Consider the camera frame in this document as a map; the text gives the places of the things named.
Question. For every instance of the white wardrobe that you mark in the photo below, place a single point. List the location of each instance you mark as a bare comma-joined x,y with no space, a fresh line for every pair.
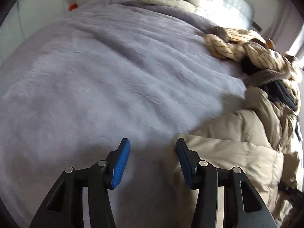
25,18

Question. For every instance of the black garment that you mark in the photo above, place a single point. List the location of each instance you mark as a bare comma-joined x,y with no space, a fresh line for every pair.
280,92

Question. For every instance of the beige puffer jacket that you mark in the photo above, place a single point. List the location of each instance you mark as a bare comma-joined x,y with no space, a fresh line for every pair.
261,140

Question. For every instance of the cream fluffy blanket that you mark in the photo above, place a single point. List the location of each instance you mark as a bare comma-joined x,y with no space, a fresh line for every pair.
180,4

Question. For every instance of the tan striped fleece blanket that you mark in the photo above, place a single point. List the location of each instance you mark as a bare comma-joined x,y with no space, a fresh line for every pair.
264,63

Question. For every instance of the lavender plush bed blanket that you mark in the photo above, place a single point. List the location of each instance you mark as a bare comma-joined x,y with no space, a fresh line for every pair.
109,70

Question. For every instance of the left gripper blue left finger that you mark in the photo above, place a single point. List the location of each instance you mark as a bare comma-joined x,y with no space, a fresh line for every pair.
62,206

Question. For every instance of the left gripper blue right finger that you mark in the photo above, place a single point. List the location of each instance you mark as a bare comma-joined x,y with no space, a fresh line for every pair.
243,206

